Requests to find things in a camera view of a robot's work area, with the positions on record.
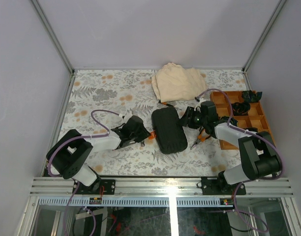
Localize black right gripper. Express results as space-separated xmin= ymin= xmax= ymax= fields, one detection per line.
xmin=177 ymin=107 xmax=207 ymax=130

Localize dark green tool case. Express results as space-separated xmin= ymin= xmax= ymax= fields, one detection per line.
xmin=151 ymin=107 xmax=188 ymax=154

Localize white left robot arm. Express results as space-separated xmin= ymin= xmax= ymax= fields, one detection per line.
xmin=46 ymin=115 xmax=151 ymax=194

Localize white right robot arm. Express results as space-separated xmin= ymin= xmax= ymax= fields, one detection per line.
xmin=180 ymin=101 xmax=283 ymax=194

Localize steel claw hammer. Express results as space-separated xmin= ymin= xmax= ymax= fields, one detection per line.
xmin=117 ymin=141 xmax=145 ymax=149

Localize orange black needle-nose pliers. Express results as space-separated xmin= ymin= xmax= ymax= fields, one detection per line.
xmin=190 ymin=130 xmax=208 ymax=149

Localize small precision screwdriver by bag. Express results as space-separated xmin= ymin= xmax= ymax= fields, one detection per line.
xmin=158 ymin=100 xmax=182 ymax=110

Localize dark tape roll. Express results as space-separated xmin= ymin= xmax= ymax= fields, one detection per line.
xmin=232 ymin=102 xmax=250 ymax=116
xmin=246 ymin=127 xmax=258 ymax=133
xmin=242 ymin=90 xmax=263 ymax=103
xmin=219 ymin=116 xmax=238 ymax=126

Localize cream cloth bag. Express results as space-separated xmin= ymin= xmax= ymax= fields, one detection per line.
xmin=151 ymin=62 xmax=207 ymax=102

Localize floral table mat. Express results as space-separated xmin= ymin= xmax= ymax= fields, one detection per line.
xmin=59 ymin=69 xmax=240 ymax=177

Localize orange compartment tray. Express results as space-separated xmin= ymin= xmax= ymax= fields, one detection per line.
xmin=209 ymin=90 xmax=276 ymax=150

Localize dark tape roll top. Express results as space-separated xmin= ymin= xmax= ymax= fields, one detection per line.
xmin=242 ymin=90 xmax=263 ymax=103

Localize dark tape roll bottom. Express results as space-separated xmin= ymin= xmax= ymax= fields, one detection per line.
xmin=246 ymin=127 xmax=258 ymax=133

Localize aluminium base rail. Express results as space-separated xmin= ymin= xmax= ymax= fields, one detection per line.
xmin=29 ymin=176 xmax=293 ymax=207

